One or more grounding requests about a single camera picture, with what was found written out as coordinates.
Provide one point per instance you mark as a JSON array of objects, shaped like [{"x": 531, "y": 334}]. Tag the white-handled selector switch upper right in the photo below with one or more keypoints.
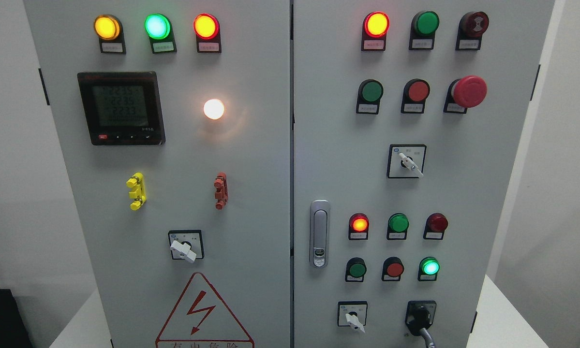
[{"x": 406, "y": 161}]

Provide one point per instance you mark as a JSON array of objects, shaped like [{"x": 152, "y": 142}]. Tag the white-handled selector switch left door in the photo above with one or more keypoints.
[{"x": 186, "y": 245}]

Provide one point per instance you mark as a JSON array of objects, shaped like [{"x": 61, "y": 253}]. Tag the red push button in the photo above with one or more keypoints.
[
  {"x": 392, "y": 269},
  {"x": 414, "y": 96}
]

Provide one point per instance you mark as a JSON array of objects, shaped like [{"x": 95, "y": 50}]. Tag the red indicator light top right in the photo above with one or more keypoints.
[{"x": 374, "y": 32}]

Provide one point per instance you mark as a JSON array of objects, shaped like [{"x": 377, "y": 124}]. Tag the yellow indicator light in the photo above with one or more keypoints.
[{"x": 110, "y": 34}]

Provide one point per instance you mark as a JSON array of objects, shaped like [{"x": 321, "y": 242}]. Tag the red terminal connector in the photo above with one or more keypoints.
[{"x": 221, "y": 191}]

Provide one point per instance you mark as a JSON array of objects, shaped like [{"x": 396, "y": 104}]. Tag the red indicator light left door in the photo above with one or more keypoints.
[{"x": 207, "y": 33}]

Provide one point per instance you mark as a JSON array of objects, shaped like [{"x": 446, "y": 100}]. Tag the green indicator light lower middle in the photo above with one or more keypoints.
[{"x": 397, "y": 227}]

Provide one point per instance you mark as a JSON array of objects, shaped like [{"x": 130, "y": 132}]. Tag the black digital power meter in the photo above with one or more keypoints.
[{"x": 122, "y": 108}]

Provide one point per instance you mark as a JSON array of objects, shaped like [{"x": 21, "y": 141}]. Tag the red indicator light lower left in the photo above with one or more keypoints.
[{"x": 358, "y": 227}]

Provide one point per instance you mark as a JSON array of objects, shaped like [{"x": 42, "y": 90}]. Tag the green push button upper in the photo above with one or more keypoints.
[{"x": 369, "y": 96}]

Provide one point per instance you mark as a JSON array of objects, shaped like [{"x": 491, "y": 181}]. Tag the grey electrical control cabinet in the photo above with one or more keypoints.
[{"x": 288, "y": 75}]

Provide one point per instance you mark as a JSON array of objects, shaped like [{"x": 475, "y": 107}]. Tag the green push button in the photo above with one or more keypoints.
[
  {"x": 428, "y": 269},
  {"x": 369, "y": 96},
  {"x": 355, "y": 270}
]

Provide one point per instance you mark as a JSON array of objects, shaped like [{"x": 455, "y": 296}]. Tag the green push button lower right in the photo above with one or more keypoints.
[{"x": 428, "y": 269}]

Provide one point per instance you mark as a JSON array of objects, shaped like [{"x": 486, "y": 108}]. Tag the silver door latch handle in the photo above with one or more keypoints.
[{"x": 319, "y": 229}]

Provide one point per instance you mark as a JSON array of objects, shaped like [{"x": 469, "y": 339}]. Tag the red push button lower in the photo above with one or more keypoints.
[{"x": 392, "y": 269}]

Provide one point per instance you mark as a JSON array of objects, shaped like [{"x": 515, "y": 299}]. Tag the yellow terminal connector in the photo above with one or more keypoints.
[{"x": 137, "y": 192}]

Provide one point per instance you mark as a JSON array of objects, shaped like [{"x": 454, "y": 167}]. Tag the green indicator light top right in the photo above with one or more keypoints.
[{"x": 423, "y": 28}]

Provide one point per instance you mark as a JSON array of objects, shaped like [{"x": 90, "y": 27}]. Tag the red emergency stop button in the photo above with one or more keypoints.
[{"x": 464, "y": 93}]

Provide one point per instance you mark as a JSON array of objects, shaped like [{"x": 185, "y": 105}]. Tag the black rotary knob switch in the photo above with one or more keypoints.
[{"x": 420, "y": 315}]

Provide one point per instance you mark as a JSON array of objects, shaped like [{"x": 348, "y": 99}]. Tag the black red buzzer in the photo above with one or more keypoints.
[{"x": 471, "y": 29}]

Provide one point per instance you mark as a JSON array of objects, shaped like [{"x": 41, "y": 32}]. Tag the green push button lower left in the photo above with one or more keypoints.
[{"x": 355, "y": 270}]

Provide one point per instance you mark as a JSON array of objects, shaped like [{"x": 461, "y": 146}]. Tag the white-handled selector switch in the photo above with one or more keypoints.
[
  {"x": 353, "y": 314},
  {"x": 406, "y": 161}
]

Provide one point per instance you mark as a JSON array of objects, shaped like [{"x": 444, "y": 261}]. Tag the white glowing indicator light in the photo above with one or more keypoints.
[{"x": 214, "y": 109}]

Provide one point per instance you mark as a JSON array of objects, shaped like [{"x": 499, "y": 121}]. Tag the red push button upper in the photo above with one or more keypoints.
[{"x": 414, "y": 96}]

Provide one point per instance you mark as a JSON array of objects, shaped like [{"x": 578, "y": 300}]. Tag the white-handled selector switch lower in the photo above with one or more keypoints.
[{"x": 353, "y": 314}]

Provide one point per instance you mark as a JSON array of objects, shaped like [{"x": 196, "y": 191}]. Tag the red high voltage warning sticker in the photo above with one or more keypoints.
[{"x": 202, "y": 319}]

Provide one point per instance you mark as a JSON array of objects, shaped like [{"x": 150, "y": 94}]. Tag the red indicator light lower right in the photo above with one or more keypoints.
[{"x": 435, "y": 227}]

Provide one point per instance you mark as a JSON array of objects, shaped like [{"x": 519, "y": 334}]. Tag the lit green indicator light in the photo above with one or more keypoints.
[{"x": 160, "y": 31}]

